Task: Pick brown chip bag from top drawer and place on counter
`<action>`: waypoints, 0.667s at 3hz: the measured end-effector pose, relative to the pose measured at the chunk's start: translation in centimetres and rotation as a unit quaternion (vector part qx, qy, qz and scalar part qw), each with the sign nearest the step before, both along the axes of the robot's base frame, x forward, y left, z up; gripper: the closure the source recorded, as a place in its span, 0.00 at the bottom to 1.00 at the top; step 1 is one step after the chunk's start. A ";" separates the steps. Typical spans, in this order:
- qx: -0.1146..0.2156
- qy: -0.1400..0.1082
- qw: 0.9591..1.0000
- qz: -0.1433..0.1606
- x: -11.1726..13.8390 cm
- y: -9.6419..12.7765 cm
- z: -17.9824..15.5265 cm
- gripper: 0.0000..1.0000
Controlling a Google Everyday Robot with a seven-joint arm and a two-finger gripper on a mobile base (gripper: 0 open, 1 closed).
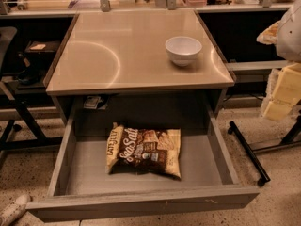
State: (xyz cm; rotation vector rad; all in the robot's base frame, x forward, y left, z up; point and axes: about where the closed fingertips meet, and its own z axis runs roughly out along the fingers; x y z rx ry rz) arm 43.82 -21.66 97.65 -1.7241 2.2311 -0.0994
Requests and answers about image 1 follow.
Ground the white ceramic bowl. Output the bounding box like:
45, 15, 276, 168
165, 36, 202, 67

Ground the dark box on left shelf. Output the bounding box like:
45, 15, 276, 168
25, 40, 60, 54

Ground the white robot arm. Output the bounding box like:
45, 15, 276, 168
256, 0, 301, 121

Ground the beige top counter cabinet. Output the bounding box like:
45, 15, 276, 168
44, 8, 234, 120

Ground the white shoe at corner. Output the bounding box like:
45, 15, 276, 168
0, 194, 31, 226

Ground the grey shelf at right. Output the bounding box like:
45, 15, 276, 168
227, 60, 287, 83

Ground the brown sea salt chip bag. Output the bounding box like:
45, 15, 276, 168
106, 122, 181, 178

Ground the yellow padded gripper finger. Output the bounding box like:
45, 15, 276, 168
256, 22, 279, 45
262, 63, 301, 121

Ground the open grey wooden drawer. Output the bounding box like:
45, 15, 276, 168
27, 100, 259, 222

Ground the black metal bar on floor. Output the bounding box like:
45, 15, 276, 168
228, 121, 271, 186

